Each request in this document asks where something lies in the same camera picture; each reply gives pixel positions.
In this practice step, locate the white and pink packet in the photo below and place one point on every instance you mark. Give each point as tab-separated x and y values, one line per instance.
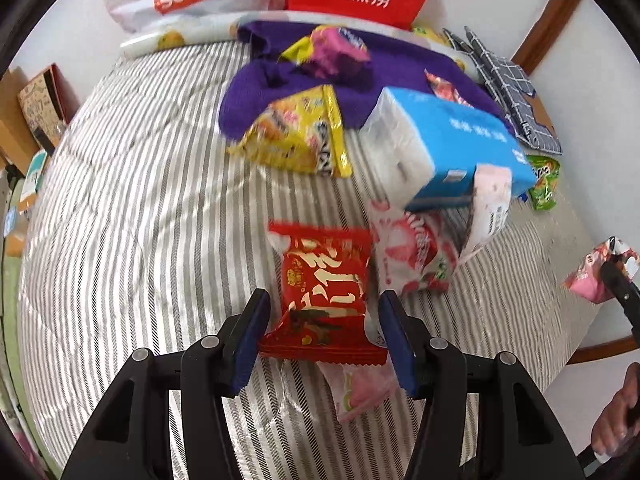
492	200

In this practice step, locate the teal and white box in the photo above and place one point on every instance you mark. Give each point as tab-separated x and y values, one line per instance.
34	172

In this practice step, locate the pink figure print snack packet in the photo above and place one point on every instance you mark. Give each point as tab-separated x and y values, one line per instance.
592	272

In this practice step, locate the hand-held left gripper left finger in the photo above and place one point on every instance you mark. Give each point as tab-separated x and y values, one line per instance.
251	340

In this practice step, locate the purple cloth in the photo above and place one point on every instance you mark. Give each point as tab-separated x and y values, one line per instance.
395	67

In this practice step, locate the brown wooden frame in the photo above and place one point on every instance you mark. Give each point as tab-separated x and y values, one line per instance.
547	25

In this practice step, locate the orange and white snack packet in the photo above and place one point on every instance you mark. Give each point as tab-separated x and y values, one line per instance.
445	87

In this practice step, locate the pink peach snack packet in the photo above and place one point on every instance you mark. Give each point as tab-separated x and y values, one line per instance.
350	390

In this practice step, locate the blue tissue pack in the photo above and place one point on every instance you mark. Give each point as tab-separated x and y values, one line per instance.
440	140

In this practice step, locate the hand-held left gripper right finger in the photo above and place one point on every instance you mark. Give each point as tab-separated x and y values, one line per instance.
397	340

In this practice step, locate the person's right hand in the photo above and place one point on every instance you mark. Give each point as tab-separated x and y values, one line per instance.
617	420

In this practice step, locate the green snack packet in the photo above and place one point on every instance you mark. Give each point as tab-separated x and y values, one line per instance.
542	180

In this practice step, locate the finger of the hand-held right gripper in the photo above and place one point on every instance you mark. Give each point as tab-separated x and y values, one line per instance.
622	292

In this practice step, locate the yellow green snack bag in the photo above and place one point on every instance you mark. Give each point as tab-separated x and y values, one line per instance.
425	32

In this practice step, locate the rolled fruit print mat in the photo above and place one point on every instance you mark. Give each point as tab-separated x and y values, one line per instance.
185	35

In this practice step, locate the grey checked cloth bag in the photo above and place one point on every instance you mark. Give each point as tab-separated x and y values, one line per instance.
510	85

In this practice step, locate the red snack packet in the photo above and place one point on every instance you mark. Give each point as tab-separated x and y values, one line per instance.
322	285

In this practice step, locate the pink strawberry snack packet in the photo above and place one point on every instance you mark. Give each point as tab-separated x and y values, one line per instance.
407	247

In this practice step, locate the plain cardboard box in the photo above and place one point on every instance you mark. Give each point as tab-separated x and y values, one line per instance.
12	125

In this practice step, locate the pink and yellow snack packet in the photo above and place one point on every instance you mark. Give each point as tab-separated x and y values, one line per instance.
332	50

